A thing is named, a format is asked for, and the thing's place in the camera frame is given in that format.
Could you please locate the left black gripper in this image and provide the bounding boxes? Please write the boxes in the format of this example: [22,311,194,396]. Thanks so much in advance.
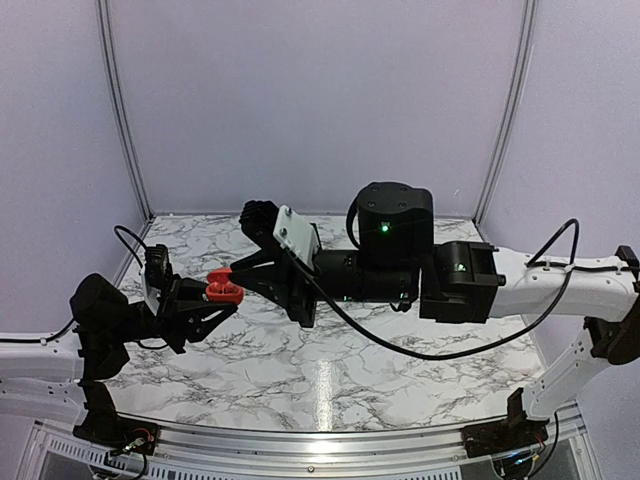
[109,274,239,356]

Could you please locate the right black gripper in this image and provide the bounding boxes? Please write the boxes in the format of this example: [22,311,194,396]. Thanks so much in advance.
[227,248,417,330]

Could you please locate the red round cap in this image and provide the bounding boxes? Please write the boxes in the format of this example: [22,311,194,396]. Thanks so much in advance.
[205,267,244,305]

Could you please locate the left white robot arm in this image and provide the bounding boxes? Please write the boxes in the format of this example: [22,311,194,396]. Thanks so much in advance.
[1,269,244,445]

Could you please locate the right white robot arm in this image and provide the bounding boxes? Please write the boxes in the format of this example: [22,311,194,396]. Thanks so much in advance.
[230,182,639,448]

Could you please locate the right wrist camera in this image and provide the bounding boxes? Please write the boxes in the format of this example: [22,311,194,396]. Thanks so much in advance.
[239,200,321,272]

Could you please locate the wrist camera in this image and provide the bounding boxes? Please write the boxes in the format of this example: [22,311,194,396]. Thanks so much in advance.
[140,244,173,314]
[239,200,321,272]

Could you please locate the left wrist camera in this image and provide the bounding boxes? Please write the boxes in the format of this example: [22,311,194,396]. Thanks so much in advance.
[140,244,173,314]

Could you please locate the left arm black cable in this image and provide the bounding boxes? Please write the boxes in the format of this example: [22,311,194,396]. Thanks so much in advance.
[113,224,171,351]

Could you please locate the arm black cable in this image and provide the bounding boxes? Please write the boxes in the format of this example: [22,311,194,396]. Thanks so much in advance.
[113,224,171,351]
[289,218,621,361]

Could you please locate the aluminium front rail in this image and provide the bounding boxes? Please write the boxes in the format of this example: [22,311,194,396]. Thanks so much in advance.
[16,405,600,479]

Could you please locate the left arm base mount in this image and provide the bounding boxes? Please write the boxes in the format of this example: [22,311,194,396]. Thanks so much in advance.
[73,380,160,455]

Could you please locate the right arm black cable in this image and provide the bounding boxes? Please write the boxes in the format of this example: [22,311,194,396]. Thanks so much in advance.
[289,218,621,361]

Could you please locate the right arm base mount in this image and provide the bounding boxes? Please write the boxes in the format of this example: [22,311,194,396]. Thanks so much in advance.
[461,388,549,458]

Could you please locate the right aluminium frame post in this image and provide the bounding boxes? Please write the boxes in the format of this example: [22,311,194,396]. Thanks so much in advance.
[473,0,539,227]

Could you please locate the aluminium frame post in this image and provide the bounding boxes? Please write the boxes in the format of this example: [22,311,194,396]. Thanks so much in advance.
[95,0,154,222]
[473,0,539,227]

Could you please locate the left aluminium frame post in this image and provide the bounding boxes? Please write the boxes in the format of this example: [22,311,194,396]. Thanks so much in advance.
[95,0,154,222]

